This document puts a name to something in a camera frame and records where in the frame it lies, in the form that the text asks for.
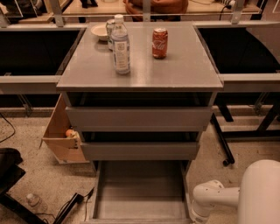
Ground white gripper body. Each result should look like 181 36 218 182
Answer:
190 180 224 224

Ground grey bottom drawer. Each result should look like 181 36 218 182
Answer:
81 161 192 224

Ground grey drawer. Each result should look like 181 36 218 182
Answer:
66 107 212 132
81 142 200 160
81 161 192 224

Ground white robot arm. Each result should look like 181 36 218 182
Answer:
190 159 280 224

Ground grey drawer cabinet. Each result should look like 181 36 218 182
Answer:
56 20 224 176

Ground grey middle drawer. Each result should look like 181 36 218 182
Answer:
81 142 200 160

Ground grey top drawer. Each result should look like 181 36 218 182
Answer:
66 107 212 132

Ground black table leg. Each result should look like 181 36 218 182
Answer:
211 114 235 166

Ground black power strip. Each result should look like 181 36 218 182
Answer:
53 193 84 224

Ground cardboard box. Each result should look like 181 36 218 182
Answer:
42 95 88 164

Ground orange fruit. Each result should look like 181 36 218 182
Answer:
65 129 73 137

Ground red cola can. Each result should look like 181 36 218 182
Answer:
152 28 168 59

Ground plastic bottle on floor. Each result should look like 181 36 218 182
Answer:
26 193 47 214

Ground clear plastic water bottle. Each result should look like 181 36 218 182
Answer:
111 14 130 74

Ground brown leather bag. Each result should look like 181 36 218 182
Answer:
122 0 189 21

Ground white bowl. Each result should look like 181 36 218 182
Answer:
90 24 108 41

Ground black chair base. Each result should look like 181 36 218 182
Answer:
0 148 46 224

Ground black cable on floor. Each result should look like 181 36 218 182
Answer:
0 112 17 144

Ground left grey table frame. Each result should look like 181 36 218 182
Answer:
0 24 86 95

